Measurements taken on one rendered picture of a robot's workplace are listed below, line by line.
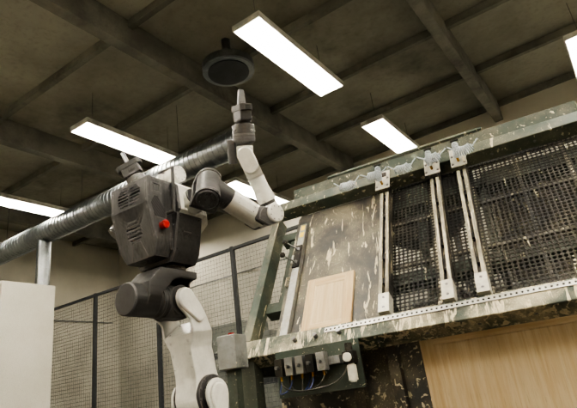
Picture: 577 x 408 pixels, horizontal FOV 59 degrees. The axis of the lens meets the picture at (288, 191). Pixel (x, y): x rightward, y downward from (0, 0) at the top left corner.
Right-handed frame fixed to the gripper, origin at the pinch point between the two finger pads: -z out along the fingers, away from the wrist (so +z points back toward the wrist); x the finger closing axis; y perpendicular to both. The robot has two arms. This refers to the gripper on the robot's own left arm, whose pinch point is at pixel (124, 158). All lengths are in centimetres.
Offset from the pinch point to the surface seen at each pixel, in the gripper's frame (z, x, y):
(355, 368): 137, 44, -49
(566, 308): 160, 139, -17
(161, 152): -177, -22, -407
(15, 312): -54, -220, -302
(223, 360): 100, -15, -66
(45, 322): -36, -209, -329
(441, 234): 103, 127, -72
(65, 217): -192, -191, -475
